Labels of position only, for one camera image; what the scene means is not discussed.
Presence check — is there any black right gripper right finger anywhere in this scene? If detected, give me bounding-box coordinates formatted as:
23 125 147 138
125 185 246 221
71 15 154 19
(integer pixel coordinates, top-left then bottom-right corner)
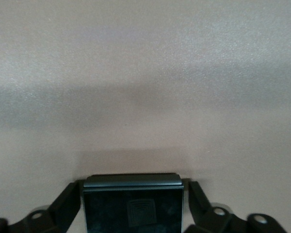
183 178 288 233

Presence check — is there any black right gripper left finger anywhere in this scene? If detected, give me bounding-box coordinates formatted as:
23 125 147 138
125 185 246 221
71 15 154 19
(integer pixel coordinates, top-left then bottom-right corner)
0 181 84 233

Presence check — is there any black flip phone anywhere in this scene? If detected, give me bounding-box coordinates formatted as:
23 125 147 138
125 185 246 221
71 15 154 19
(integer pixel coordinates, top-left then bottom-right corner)
82 172 185 233

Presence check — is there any brown table cover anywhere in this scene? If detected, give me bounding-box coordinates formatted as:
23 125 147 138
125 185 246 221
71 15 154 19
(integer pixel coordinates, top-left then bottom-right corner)
0 0 291 233

